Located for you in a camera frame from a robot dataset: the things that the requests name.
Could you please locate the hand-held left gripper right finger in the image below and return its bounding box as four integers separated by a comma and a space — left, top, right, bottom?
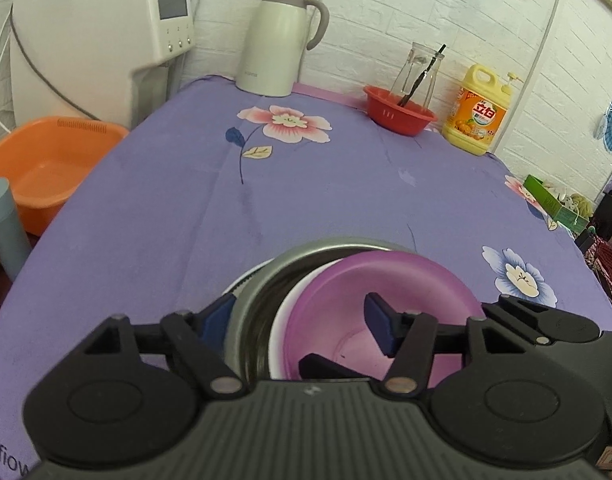
364, 291, 531, 396

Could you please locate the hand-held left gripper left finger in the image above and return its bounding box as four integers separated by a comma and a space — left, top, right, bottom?
83, 291, 247, 397

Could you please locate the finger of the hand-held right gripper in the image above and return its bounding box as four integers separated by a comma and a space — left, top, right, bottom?
298, 353, 374, 381
483, 294, 601, 347

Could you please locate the stainless steel bowl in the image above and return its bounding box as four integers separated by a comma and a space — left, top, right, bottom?
225, 236, 411, 383

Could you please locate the purple plastic bowl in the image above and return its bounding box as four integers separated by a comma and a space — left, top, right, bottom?
284, 251, 485, 391

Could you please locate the large white floral plate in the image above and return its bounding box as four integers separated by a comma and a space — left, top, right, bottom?
220, 259, 277, 306

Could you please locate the white red-patterned bowl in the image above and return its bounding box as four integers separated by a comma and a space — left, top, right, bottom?
267, 259, 347, 381

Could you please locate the red patterned cloth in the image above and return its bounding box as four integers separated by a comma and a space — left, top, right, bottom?
578, 235, 612, 313

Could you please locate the black speaker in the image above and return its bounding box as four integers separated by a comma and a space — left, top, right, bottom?
593, 190, 612, 241

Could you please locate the beige fibre scrubber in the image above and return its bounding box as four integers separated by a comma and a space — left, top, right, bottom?
568, 192, 594, 220

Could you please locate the green box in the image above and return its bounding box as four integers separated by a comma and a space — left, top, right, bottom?
523, 174, 594, 233

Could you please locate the purple floral tablecloth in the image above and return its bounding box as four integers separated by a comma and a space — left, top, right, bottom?
0, 75, 612, 480

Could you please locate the red plastic basket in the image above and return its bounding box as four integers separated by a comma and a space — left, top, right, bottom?
363, 85, 438, 137

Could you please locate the yellow detergent bottle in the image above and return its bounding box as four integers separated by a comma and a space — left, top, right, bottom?
442, 63, 525, 157

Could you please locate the orange plastic basin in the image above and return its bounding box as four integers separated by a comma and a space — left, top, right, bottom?
0, 116, 130, 237

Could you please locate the grey-blue flask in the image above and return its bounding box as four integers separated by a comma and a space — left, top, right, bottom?
0, 177, 33, 281

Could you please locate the black straw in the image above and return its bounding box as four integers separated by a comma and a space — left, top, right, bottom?
397, 43, 447, 107

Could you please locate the glass carafe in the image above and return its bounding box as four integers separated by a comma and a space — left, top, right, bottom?
390, 42, 445, 107

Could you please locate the cream thermos jug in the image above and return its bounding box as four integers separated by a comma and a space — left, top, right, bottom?
236, 0, 331, 97

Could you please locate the white water dispenser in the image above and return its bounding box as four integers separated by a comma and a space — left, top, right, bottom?
10, 0, 207, 133

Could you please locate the white wall pipe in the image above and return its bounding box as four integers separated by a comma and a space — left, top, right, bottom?
487, 0, 569, 155

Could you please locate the grey cable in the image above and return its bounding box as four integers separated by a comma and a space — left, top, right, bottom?
8, 5, 94, 122

